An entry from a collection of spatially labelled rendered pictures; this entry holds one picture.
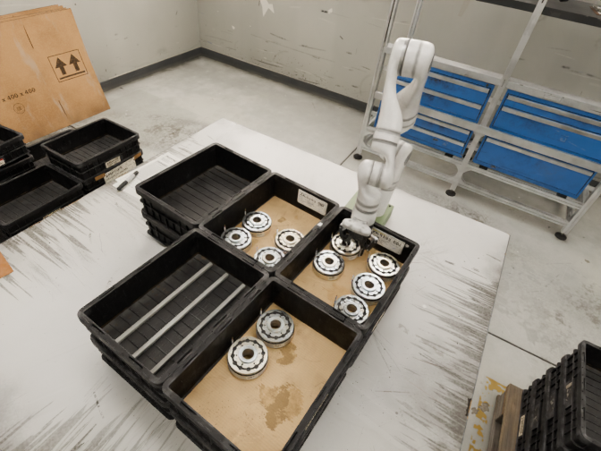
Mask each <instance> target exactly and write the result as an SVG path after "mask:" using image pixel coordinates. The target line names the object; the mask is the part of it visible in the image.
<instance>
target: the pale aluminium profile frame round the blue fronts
mask: <svg viewBox="0 0 601 451"><path fill-rule="evenodd" d="M423 1H424V0H418V1H417V3H416V7H415V10H414V14H413V17H412V20H411V26H410V29H409V33H408V36H407V38H410V39H412V38H413V35H414V32H415V29H416V26H417V22H418V19H419V14H420V10H421V7H422V4H423ZM546 2H547V0H539V1H538V4H537V6H536V8H535V10H534V13H533V14H532V16H531V18H530V20H529V23H528V25H527V27H526V29H525V31H524V33H523V35H522V37H521V40H520V42H519V44H518V46H517V48H516V50H515V52H514V54H513V56H512V59H511V61H510V62H509V65H508V67H507V69H506V71H505V73H504V76H503V78H502V80H501V82H500V84H499V86H498V88H497V90H496V92H495V94H494V96H493V97H492V98H489V100H488V101H487V102H490V105H489V107H488V109H487V111H486V113H485V115H484V118H483V120H482V122H481V124H478V123H473V122H471V121H468V120H464V119H461V118H459V117H456V116H453V115H448V114H446V113H443V112H440V111H437V110H435V109H432V108H429V107H426V106H422V105H419V111H418V113H421V114H423V115H428V116H431V117H434V118H436V119H439V120H441V121H444V122H447V123H451V124H454V125H457V126H460V127H462V128H465V129H468V130H471V131H473V132H474V134H475V137H474V139H473V140H470V141H469V143H468V145H467V147H466V148H468V152H467V154H466V155H464V156H463V158H464V159H460V158H457V157H454V156H453V155H452V154H449V153H446V152H445V153H444V152H441V151H438V150H435V149H431V148H429V147H426V146H423V145H421V144H418V143H416V142H413V141H410V140H406V139H404V138H401V137H400V140H403V141H405V142H407V143H409V144H410V145H411V146H412V147H413V149H415V150H417V151H420V152H422V153H425V154H428V155H430V156H432V157H437V158H440V159H442V160H444V161H447V162H450V163H452V164H455V165H456V166H457V168H458V173H457V174H453V175H448V174H444V173H441V172H439V171H436V170H434V169H432V168H429V167H426V166H423V165H421V164H418V163H415V162H413V161H410V160H409V161H408V162H407V164H406V166H407V167H410V168H413V169H415V170H418V171H420V172H422V173H425V174H429V175H431V176H434V177H436V178H438V179H441V180H443V181H446V182H448V183H451V184H452V185H451V188H450V190H446V191H445V193H446V194H447V195H448V196H451V197H453V196H455V194H456V193H455V192H454V191H455V189H456V187H457V186H460V187H462V188H464V189H467V190H469V191H473V192H475V193H478V194H480V195H483V196H485V197H488V198H490V199H492V200H496V201H499V202H502V203H503V204H506V205H509V206H511V207H514V208H517V209H520V210H522V211H525V212H527V213H530V214H532V215H534V216H537V217H541V218H544V219H545V220H548V221H550V222H553V223H556V224H558V225H560V226H563V228H562V230H561V232H560V233H559V232H556V233H555V234H554V235H555V237H556V238H558V239H559V240H562V241H565V240H566V239H567V237H566V234H568V233H569V232H570V231H571V230H572V228H573V227H574V226H575V225H576V224H577V222H578V221H579V220H580V219H581V217H582V216H583V215H584V214H585V213H586V211H587V210H588V209H589V208H590V206H591V205H592V204H593V203H594V202H595V201H596V199H597V198H598V197H599V196H600V194H601V181H600V183H599V184H598V185H597V187H593V186H590V185H588V186H587V187H586V188H585V189H584V191H583V192H582V193H581V194H580V201H577V200H575V199H574V198H571V197H569V196H566V195H563V194H561V193H558V192H557V193H555V192H552V191H548V190H546V189H543V188H540V187H537V186H535V185H533V184H530V183H525V182H523V181H521V180H518V179H515V178H512V177H510V176H508V175H505V174H501V173H498V172H496V171H493V170H490V169H488V167H486V166H482V165H479V166H478V165H476V164H473V163H471V162H469V161H470V160H472V157H471V156H472V154H473V152H474V150H475V151H478V148H479V146H480V145H479V142H478V141H479V139H480V138H481V137H483V136H485V135H486V136H489V137H492V138H495V139H498V140H502V141H505V142H508V143H511V144H513V145H516V146H519V147H522V148H525V149H529V150H532V151H535V152H537V153H540V154H543V155H546V156H549V157H553V158H556V159H559V160H562V161H565V162H568V163H571V164H574V165H576V166H581V167H584V168H587V169H589V170H592V171H595V172H598V173H600V174H601V164H599V163H597V162H594V161H591V160H588V159H585V158H583V157H577V156H574V155H572V154H569V153H566V152H563V151H561V150H558V149H553V148H550V147H548V146H545V145H541V144H538V143H536V142H533V141H530V140H525V139H523V138H520V137H517V136H514V135H511V134H509V133H506V132H500V131H498V130H495V129H492V128H489V127H487V123H488V121H489V119H490V117H491V115H492V114H493V112H494V110H495V107H496V105H499V106H500V104H501V102H502V100H499V98H500V97H501V95H502V93H503V91H504V88H505V86H506V84H507V82H508V80H509V79H510V77H511V75H512V72H513V70H514V68H515V65H516V64H517V62H518V60H519V58H520V56H521V53H522V51H523V49H524V47H525V46H526V44H527V42H528V40H529V37H530V35H531V33H532V31H533V29H534V27H535V25H536V23H537V21H538V18H539V16H540V14H541V13H542V11H543V9H544V7H545V5H546ZM398 4H399V0H392V2H391V5H390V10H389V14H388V17H387V21H386V25H385V32H384V36H383V40H382V44H381V47H380V51H379V56H378V59H377V66H376V70H375V74H374V78H373V81H372V86H371V90H370V93H369V97H368V104H367V108H366V112H365V116H364V120H363V124H362V127H361V132H360V138H359V142H358V147H357V150H356V153H358V154H354V155H353V157H354V158H355V159H362V155H360V153H361V152H362V150H363V149H364V150H366V151H368V152H371V153H373V154H376V155H378V156H379V153H377V152H375V151H374V150H373V149H372V148H371V146H370V145H368V144H367V142H368V141H369V140H370V139H371V138H372V137H373V136H374V133H375V130H376V127H371V125H372V124H373V123H374V122H375V121H376V117H377V112H375V111H372V108H373V105H374V101H375V98H376V99H379V100H382V96H383V93H382V92H379V91H377V87H378V83H379V80H380V76H381V72H382V70H385V71H387V66H386V65H384V61H385V55H386V53H385V49H386V47H387V46H388V44H389V40H390V37H391V33H392V29H393V25H394V18H395V15H396V11H397V7H398ZM383 46H384V50H383V53H382V49H383ZM504 80H505V82H504ZM503 82H504V85H503V86H502V84H503ZM501 86H502V87H501ZM371 115H373V116H371ZM459 168H460V169H459ZM470 170H471V171H474V172H477V173H479V174H483V175H485V176H488V177H491V178H494V179H496V180H498V181H501V182H504V183H508V184H510V185H513V186H515V187H518V188H521V189H523V190H525V191H530V192H532V193H535V194H537V195H540V196H542V197H545V198H548V199H550V200H554V201H557V202H559V203H562V204H564V205H567V209H566V219H564V218H562V217H558V216H556V215H553V214H550V213H548V212H545V211H543V210H541V209H538V208H534V207H531V206H530V205H527V204H524V203H522V202H519V201H517V200H513V199H510V198H508V197H505V196H503V195H501V194H498V193H495V192H493V191H489V190H487V189H484V188H482V187H479V186H477V185H475V184H472V183H468V182H465V180H464V179H463V175H462V174H463V173H465V172H467V171H470ZM589 191H592V192H591V193H590V194H589ZM575 209H577V210H576V212H575Z"/></svg>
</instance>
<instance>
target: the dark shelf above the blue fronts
mask: <svg viewBox="0 0 601 451"><path fill-rule="evenodd" d="M476 1H480V2H484V3H489V4H497V5H501V6H505V7H510V8H514V9H518V10H522V11H526V12H531V13H533V12H534V10H535V8H536V6H537V4H538V1H539V0H476ZM590 6H596V7H601V5H599V4H591V3H586V2H582V1H578V0H569V1H567V2H560V1H559V0H547V2H546V5H545V7H544V9H543V11H542V13H541V14H542V15H546V16H550V17H555V18H558V19H563V20H566V21H574V22H578V23H582V24H587V25H590V26H595V27H598V28H601V15H597V14H595V13H594V11H593V10H592V9H591V8H590Z"/></svg>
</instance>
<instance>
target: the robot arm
mask: <svg viewBox="0 0 601 451"><path fill-rule="evenodd" d="M434 56H435V47H434V45H433V44H432V43H430V42H427V41H422V40H417V39H410V38H398V39H396V41H395V42H394V45H393V47H392V51H391V53H390V57H389V61H388V66H387V71H386V76H385V85H384V90H383V96H382V102H381V107H380V113H379V117H378V121H377V127H376V130H375V133H374V137H373V140H372V143H371V148H372V149H373V150H374V151H375V152H377V153H379V156H380V157H381V158H382V159H383V160H384V161H386V162H385V164H384V163H381V162H377V161H374V160H370V159H365V160H363V161H362V162H361V163H360V164H359V167H358V170H357V178H358V195H357V199H356V202H355V205H354V207H353V210H352V213H351V218H345V219H344V220H343V221H342V223H341V224H340V225H339V232H340V238H341V240H344V241H345V244H344V245H347V246H348V245H350V242H351V238H353V239H357V240H358V241H360V251H359V254H358V257H360V256H362V255H363V253H364V250H366V251H370V250H371V249H372V248H373V247H374V246H375V244H376V243H377V241H378V239H379V237H378V236H374V235H373V234H372V228H373V225H374V223H375V220H376V217H381V216H383V215H384V213H385V210H386V208H387V206H388V204H389V201H390V199H391V198H392V195H393V193H394V190H395V187H396V185H397V183H398V181H399V179H400V177H401V175H402V171H403V169H404V167H405V166H406V164H407V162H408V161H409V158H410V156H411V153H412V150H413V147H412V146H411V145H410V144H409V143H407V142H405V141H403V140H400V136H401V134H402V133H404V132H407V131H408V130H409V129H410V128H411V127H412V126H413V125H414V124H415V122H416V118H417V115H418V111H419V104H420V100H421V96H422V92H423V89H424V87H425V84H426V81H427V77H428V75H429V72H430V70H431V66H432V63H433V60H434ZM397 76H402V77H408V78H412V79H413V81H412V82H411V83H410V84H409V85H408V86H407V87H405V88H404V89H402V90H401V91H399V92H398V93H397V94H396V80H397ZM345 229H347V230H348V232H349V236H347V235H346V230H345ZM368 238H371V240H370V241H371V243H370V244H367V239H368Z"/></svg>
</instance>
